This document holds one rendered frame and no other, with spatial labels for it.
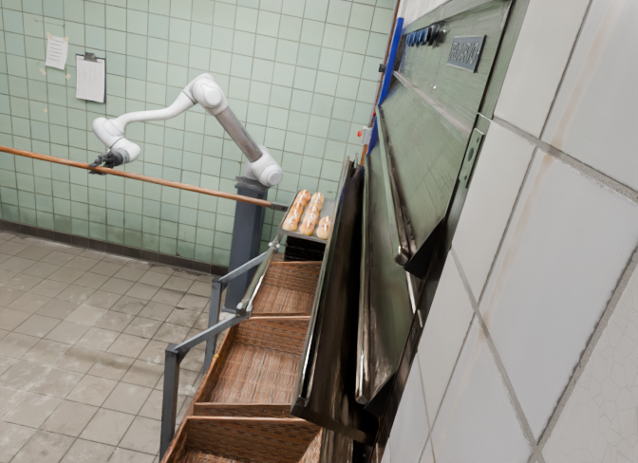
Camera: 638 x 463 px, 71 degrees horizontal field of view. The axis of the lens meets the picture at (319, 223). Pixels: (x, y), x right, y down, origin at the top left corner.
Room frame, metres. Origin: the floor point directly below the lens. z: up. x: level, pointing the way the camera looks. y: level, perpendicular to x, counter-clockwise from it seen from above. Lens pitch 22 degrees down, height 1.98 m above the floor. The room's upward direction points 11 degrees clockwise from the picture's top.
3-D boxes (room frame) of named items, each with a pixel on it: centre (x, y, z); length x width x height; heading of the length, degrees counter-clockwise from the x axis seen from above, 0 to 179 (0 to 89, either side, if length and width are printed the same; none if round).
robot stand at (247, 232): (2.89, 0.49, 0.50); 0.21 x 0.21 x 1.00; 85
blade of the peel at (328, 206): (2.05, -0.02, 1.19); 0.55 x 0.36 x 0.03; 178
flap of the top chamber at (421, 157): (1.46, -0.19, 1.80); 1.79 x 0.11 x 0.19; 178
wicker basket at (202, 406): (1.46, 0.08, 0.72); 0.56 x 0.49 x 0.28; 179
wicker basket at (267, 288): (2.04, 0.06, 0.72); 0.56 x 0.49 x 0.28; 178
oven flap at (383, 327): (1.46, -0.19, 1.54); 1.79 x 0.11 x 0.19; 178
